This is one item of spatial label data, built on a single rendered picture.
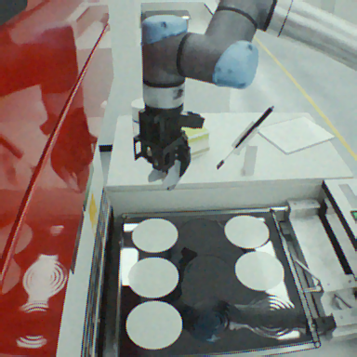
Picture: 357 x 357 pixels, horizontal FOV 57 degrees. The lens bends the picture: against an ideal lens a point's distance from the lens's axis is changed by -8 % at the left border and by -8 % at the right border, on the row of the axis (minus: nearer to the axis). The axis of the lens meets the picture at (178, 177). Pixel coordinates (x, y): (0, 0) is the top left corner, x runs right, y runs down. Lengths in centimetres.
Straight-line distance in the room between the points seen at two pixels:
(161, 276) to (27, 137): 53
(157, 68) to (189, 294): 41
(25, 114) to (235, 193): 69
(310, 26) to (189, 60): 20
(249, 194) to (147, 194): 25
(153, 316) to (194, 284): 11
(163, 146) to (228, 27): 24
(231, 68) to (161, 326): 45
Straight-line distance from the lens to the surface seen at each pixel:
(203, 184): 82
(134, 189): 83
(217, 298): 69
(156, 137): 65
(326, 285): 74
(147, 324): 66
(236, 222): 82
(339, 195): 87
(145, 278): 71
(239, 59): 51
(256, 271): 74
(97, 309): 63
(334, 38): 60
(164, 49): 56
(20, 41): 23
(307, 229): 88
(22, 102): 22
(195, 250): 76
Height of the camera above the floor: 147
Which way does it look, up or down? 38 degrees down
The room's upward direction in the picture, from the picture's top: straight up
